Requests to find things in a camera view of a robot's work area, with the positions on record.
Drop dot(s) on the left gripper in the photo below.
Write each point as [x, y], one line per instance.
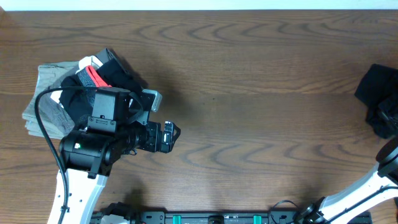
[168, 137]

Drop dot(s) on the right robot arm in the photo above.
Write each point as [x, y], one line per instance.
[377, 186]

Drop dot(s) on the red grey folded garment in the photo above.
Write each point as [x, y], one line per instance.
[89, 77]

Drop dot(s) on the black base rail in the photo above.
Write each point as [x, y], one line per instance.
[122, 213]

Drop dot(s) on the beige folded trousers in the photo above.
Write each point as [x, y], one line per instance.
[40, 102]

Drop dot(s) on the black t-shirt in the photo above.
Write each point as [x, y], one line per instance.
[378, 91]

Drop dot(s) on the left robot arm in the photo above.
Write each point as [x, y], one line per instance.
[118, 126]

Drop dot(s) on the grey folded shorts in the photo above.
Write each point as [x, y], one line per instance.
[59, 118]

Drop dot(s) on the black folded garment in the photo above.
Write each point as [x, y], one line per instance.
[75, 102]

